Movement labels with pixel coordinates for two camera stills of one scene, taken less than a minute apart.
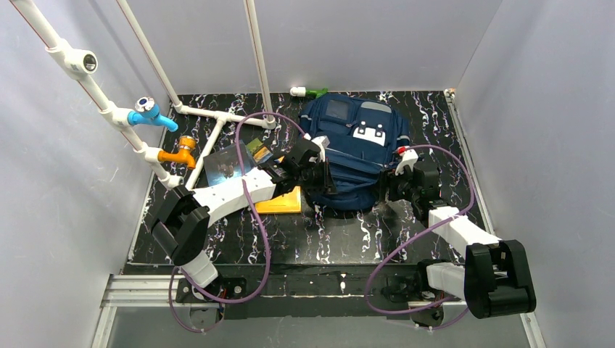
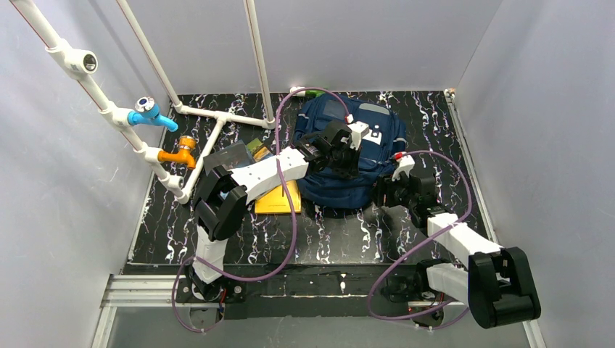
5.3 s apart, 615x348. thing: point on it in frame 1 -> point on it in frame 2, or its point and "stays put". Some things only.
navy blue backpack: [364, 135] stays put
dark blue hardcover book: [223, 164] stays put
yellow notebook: [289, 203] stays put
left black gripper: [325, 174] -> [347, 160]
